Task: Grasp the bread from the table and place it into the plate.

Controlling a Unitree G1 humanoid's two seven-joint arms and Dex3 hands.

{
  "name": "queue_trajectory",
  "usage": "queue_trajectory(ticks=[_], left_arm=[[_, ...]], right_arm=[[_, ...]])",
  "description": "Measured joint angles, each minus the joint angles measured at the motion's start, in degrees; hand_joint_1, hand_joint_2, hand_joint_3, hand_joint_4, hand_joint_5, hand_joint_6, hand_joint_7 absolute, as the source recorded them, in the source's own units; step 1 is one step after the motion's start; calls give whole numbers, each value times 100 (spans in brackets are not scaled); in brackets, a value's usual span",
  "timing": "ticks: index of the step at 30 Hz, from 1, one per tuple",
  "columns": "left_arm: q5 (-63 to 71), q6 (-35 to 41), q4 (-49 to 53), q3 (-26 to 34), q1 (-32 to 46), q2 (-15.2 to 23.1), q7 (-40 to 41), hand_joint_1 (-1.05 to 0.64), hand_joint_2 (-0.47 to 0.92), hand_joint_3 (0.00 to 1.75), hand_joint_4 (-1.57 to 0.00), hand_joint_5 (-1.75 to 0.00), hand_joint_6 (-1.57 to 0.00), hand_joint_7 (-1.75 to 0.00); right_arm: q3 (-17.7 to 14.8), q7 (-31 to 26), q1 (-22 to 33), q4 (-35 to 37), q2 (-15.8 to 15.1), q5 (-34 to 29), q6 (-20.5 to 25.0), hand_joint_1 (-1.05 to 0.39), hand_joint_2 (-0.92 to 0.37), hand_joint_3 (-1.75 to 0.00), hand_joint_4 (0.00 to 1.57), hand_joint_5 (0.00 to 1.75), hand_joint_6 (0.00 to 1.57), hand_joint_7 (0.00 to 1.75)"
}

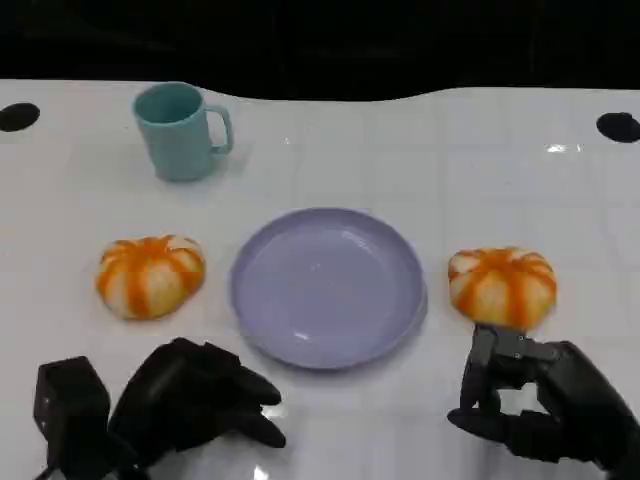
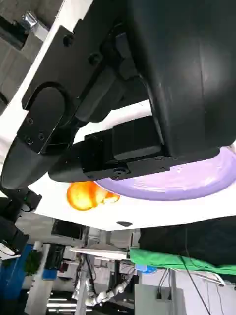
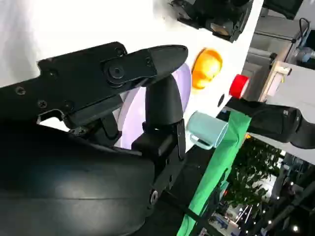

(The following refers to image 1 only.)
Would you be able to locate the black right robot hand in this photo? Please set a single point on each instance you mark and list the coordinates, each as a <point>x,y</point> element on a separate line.
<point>580,400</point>

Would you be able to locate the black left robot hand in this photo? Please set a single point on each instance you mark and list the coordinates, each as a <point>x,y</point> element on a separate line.
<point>170,395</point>

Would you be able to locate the orange and white bread roll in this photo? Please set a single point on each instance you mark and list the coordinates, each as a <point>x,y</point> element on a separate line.
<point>500,290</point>
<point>150,280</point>

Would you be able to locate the lilac plate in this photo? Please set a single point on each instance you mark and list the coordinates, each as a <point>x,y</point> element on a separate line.
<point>325,295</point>

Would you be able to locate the pale green mug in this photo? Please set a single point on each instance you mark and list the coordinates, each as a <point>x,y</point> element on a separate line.
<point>175,140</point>

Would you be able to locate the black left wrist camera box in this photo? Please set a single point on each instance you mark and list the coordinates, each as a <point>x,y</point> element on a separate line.
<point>70,400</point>

